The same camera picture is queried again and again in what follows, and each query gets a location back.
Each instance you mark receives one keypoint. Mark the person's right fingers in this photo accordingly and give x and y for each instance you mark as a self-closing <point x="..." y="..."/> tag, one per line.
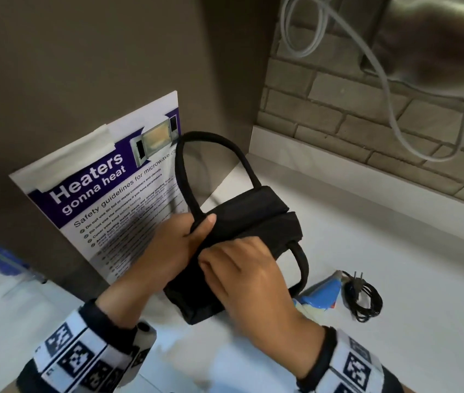
<point x="236" y="253"/>

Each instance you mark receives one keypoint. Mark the person's right hand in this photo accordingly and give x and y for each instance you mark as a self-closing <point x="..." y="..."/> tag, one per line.
<point x="260" y="294"/>

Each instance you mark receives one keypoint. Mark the white masking tape strip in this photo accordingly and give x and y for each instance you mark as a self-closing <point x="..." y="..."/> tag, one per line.
<point x="76" y="159"/>

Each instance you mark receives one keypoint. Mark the person's left hand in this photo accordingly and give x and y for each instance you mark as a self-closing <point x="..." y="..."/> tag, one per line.
<point x="154" y="274"/>

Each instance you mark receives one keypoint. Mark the marker-printed right wrist band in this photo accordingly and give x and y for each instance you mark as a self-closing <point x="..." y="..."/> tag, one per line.
<point x="355" y="364"/>

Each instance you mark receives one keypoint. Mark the marker-printed left wrist band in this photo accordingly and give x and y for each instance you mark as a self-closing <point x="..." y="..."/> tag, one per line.
<point x="72" y="347"/>

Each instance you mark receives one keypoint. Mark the purple and white safety poster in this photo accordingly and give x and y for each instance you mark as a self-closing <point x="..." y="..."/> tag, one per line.
<point x="92" y="192"/>

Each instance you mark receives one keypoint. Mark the marker-printed wrist band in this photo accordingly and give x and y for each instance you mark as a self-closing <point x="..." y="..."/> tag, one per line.
<point x="355" y="364"/>
<point x="72" y="347"/>

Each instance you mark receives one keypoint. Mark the stainless steel appliance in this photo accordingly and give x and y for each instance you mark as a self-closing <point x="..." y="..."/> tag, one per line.
<point x="440" y="36"/>

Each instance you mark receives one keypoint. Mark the blue and white packet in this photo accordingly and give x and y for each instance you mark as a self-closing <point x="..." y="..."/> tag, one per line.
<point x="318" y="296"/>

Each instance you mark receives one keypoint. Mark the black fabric handbag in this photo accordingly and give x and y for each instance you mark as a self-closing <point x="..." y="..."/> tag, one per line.
<point x="256" y="212"/>

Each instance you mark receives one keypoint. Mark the person's left thumb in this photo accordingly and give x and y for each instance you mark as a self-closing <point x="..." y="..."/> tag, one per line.
<point x="205" y="227"/>

